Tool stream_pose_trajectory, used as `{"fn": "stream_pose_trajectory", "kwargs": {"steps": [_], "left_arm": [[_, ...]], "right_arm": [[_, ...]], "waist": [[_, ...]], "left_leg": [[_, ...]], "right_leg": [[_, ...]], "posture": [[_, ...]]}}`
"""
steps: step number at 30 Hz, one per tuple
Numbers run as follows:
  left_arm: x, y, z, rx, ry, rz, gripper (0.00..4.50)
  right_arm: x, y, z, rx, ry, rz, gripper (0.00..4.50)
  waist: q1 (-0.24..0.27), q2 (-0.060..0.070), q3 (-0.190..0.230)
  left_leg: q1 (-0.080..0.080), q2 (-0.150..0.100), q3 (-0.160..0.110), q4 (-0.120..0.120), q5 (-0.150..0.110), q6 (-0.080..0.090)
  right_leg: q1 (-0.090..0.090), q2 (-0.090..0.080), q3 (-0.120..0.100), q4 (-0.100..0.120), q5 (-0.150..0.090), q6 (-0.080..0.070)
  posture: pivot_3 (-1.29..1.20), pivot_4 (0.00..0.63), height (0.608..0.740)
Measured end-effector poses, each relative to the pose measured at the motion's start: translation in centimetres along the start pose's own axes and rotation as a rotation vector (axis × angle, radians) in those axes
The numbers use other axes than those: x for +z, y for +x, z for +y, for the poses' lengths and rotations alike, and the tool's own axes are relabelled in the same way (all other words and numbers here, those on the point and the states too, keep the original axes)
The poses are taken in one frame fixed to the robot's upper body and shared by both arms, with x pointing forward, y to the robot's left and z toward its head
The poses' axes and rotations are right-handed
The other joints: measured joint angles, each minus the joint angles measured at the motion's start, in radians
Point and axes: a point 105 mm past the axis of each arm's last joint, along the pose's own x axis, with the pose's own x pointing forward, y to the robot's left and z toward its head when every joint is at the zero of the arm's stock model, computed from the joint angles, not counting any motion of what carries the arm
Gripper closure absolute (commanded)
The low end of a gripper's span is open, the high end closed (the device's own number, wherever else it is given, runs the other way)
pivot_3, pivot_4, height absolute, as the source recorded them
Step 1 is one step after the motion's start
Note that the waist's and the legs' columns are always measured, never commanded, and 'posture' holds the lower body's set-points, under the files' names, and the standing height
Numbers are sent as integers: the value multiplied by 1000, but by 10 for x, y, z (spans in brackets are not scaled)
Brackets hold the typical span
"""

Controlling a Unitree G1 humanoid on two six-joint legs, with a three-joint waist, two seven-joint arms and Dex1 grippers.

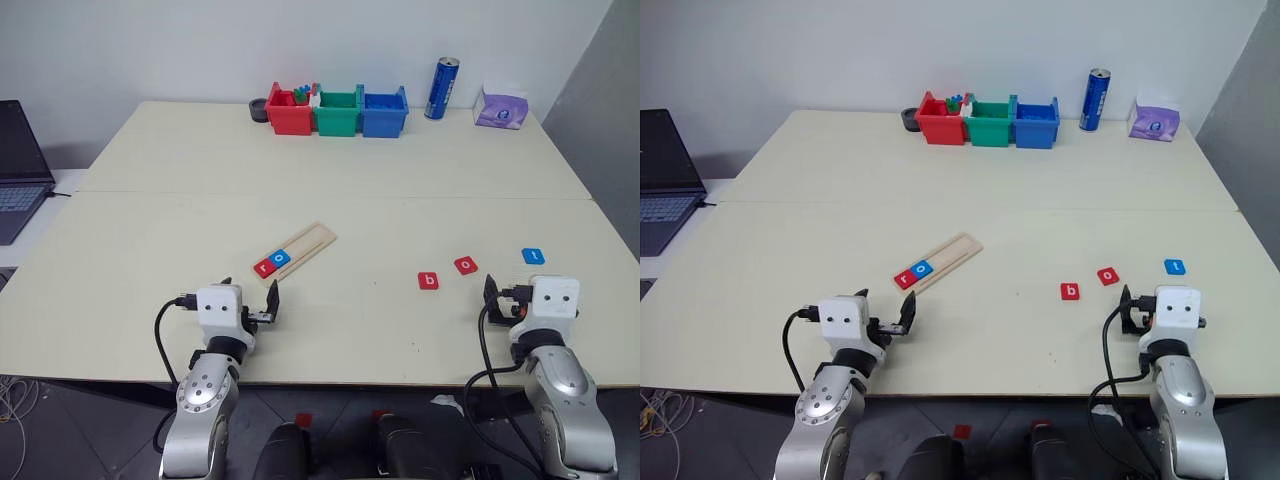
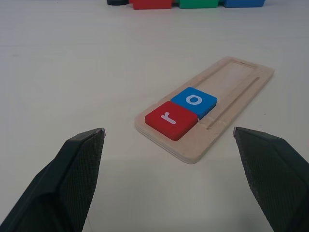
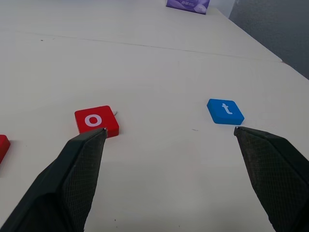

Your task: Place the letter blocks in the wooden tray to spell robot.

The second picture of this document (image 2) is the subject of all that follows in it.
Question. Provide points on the wooden tile holder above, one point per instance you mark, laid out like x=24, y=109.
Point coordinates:
x=241, y=79

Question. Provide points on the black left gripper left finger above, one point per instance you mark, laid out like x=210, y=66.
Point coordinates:
x=60, y=183

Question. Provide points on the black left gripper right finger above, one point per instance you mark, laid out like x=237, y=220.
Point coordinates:
x=277, y=178

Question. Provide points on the black round holder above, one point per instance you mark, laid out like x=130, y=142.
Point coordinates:
x=117, y=2

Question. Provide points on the red plastic bin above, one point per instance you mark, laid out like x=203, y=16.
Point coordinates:
x=150, y=4

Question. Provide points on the blue letter tile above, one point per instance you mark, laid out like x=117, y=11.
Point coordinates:
x=206, y=106

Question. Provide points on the blue plastic bin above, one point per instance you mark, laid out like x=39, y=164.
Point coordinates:
x=242, y=3

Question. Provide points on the red letter r tile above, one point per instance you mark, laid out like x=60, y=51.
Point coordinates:
x=176, y=130

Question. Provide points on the green plastic bin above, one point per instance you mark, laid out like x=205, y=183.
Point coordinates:
x=198, y=3

